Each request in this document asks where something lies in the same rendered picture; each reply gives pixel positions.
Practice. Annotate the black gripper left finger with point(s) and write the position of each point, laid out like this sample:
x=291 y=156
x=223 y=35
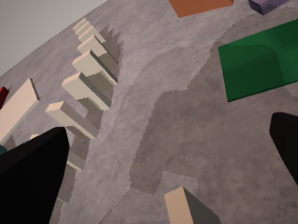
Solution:
x=30 y=178

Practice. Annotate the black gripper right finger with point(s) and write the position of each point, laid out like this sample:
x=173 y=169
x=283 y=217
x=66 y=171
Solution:
x=284 y=133

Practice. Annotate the beige domino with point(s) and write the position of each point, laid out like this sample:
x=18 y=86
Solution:
x=86 y=93
x=64 y=196
x=184 y=208
x=79 y=25
x=83 y=29
x=74 y=162
x=99 y=50
x=92 y=31
x=95 y=70
x=73 y=121

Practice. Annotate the beige flat board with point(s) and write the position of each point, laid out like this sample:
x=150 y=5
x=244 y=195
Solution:
x=17 y=108

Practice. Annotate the green flat slab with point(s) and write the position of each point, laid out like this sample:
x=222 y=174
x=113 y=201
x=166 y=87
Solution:
x=260 y=62

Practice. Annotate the red rectangular block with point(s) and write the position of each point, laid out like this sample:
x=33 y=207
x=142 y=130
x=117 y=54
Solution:
x=3 y=95

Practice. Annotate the orange cube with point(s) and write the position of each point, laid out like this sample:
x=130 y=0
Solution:
x=192 y=7

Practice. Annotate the teal rectangular block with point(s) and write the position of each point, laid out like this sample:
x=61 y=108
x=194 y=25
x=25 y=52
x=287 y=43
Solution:
x=2 y=150

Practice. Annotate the purple rectangular block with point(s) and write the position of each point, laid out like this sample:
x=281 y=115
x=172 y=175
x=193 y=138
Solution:
x=263 y=7

